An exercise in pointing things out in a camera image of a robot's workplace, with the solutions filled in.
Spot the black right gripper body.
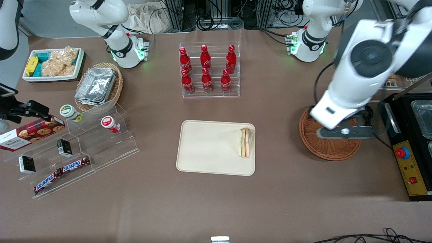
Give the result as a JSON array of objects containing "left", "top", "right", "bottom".
[{"left": 0, "top": 97, "right": 21, "bottom": 124}]

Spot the triangle sandwich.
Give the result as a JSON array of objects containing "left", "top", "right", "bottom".
[{"left": 238, "top": 127, "right": 253, "bottom": 158}]

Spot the round brown wicker basket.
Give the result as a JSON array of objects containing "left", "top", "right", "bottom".
[{"left": 299, "top": 106, "right": 361, "bottom": 161}]

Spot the oval light wicker basket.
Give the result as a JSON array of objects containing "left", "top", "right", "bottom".
[{"left": 74, "top": 62, "right": 124, "bottom": 112}]

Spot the beige rectangular tray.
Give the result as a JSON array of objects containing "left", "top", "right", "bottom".
[{"left": 176, "top": 120, "right": 256, "bottom": 177}]

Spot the red tartan cookie box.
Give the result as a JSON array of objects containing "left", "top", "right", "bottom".
[{"left": 0, "top": 116, "right": 66, "bottom": 152}]

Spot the green lid yogurt cup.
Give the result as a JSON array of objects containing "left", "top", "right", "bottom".
[{"left": 60, "top": 104, "right": 83, "bottom": 122}]

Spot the white rectangular bin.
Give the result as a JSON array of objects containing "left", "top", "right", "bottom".
[{"left": 22, "top": 48, "right": 85, "bottom": 83}]

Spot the yellow snack pack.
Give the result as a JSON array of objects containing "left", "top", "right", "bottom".
[{"left": 25, "top": 56, "right": 39, "bottom": 77}]

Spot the clear rice cracker bag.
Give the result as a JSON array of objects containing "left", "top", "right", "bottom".
[
  {"left": 51, "top": 46, "right": 79, "bottom": 66},
  {"left": 41, "top": 60, "right": 76, "bottom": 77}
]

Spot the small black box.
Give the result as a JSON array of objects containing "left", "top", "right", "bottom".
[
  {"left": 56, "top": 139, "right": 73, "bottom": 157},
  {"left": 18, "top": 155, "right": 36, "bottom": 174}
]

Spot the clear glass container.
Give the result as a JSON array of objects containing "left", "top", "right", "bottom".
[{"left": 411, "top": 100, "right": 432, "bottom": 139}]

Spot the silver foil container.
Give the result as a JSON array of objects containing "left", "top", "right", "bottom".
[{"left": 75, "top": 67, "right": 117, "bottom": 106}]

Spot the brown Snickers bar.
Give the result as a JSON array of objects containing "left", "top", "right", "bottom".
[
  {"left": 59, "top": 156, "right": 91, "bottom": 173},
  {"left": 33, "top": 170, "right": 63, "bottom": 195}
]

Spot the black appliance housing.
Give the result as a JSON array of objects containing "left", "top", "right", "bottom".
[{"left": 380, "top": 92, "right": 432, "bottom": 202}]

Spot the yellow emergency stop panel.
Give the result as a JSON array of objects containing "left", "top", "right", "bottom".
[{"left": 393, "top": 140, "right": 430, "bottom": 197}]

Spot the red lid yogurt cup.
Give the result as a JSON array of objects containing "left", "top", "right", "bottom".
[{"left": 101, "top": 116, "right": 120, "bottom": 133}]

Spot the clear acrylic stepped shelf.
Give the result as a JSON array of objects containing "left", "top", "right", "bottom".
[{"left": 3, "top": 100, "right": 140, "bottom": 199}]

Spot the white power strip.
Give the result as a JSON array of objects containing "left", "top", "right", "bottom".
[{"left": 270, "top": 5, "right": 305, "bottom": 28}]

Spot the red cola bottle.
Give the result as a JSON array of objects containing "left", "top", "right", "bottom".
[
  {"left": 179, "top": 47, "right": 193, "bottom": 75},
  {"left": 221, "top": 69, "right": 232, "bottom": 93},
  {"left": 226, "top": 45, "right": 237, "bottom": 74},
  {"left": 181, "top": 69, "right": 194, "bottom": 95},
  {"left": 200, "top": 45, "right": 212, "bottom": 73},
  {"left": 201, "top": 68, "right": 213, "bottom": 93}
]

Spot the clear acrylic bottle rack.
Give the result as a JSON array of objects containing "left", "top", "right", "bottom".
[{"left": 179, "top": 42, "right": 240, "bottom": 99}]

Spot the beige crumpled cloth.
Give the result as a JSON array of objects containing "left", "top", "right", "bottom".
[{"left": 127, "top": 3, "right": 169, "bottom": 34}]

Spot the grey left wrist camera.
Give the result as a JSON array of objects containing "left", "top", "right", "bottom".
[{"left": 317, "top": 126, "right": 374, "bottom": 139}]

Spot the white wire rack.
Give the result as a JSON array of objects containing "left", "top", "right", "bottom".
[{"left": 380, "top": 73, "right": 432, "bottom": 91}]

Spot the aluminium frame post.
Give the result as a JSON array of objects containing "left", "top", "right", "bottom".
[
  {"left": 164, "top": 0, "right": 184, "bottom": 32},
  {"left": 258, "top": 0, "right": 272, "bottom": 29}
]

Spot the black floor cable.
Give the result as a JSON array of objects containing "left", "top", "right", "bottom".
[{"left": 312, "top": 228, "right": 432, "bottom": 243}]

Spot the coiled black cable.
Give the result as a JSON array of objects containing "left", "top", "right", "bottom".
[{"left": 196, "top": 14, "right": 224, "bottom": 31}]

